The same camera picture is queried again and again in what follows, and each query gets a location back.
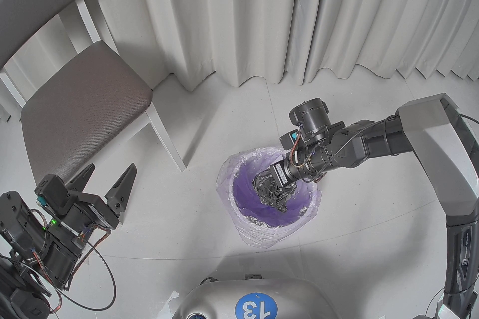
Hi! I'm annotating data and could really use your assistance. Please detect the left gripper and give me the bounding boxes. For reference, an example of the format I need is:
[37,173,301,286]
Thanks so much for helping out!
[56,163,137,237]

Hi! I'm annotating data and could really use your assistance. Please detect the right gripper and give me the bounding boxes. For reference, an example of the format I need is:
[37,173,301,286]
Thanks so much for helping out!
[270,147,334,187]

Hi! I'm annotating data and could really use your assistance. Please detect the black plastic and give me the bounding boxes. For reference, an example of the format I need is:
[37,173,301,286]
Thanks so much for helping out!
[252,170,298,214]

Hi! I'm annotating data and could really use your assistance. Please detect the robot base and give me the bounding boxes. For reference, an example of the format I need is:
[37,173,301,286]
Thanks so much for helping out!
[165,267,331,319]

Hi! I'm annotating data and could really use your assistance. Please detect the purple plastic bag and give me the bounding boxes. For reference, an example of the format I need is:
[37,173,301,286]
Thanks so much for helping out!
[216,147,323,249]

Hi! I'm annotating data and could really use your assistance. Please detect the white trash bin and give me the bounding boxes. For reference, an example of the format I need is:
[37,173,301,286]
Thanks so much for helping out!
[225,151,316,240]

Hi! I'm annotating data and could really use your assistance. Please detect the grey chair with white legs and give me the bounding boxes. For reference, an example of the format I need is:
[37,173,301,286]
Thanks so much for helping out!
[0,0,187,186]

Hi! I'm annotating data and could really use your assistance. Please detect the white curtain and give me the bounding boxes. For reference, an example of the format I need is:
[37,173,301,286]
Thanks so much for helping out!
[0,0,312,122]
[299,0,479,85]

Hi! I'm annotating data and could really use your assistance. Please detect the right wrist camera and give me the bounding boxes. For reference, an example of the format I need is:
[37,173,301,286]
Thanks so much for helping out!
[279,130,304,152]

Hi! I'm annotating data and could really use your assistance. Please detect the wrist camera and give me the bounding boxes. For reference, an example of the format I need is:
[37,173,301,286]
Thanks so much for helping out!
[279,130,304,152]
[35,176,70,214]

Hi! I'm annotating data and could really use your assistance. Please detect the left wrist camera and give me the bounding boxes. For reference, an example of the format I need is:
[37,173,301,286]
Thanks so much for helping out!
[35,176,70,214]

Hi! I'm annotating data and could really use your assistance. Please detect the black cable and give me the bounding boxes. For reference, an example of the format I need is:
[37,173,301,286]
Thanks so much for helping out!
[56,228,118,302]

